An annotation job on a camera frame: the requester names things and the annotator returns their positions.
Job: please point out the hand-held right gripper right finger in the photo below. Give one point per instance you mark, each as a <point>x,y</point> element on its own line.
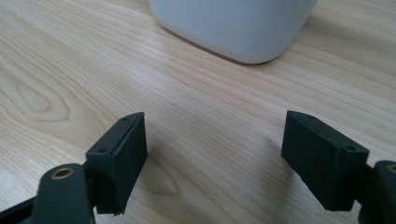
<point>323,161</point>

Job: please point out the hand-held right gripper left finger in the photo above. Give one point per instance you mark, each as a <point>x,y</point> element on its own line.
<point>120,161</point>

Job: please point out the white plastic container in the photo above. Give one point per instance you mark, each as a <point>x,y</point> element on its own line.
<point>233,25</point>

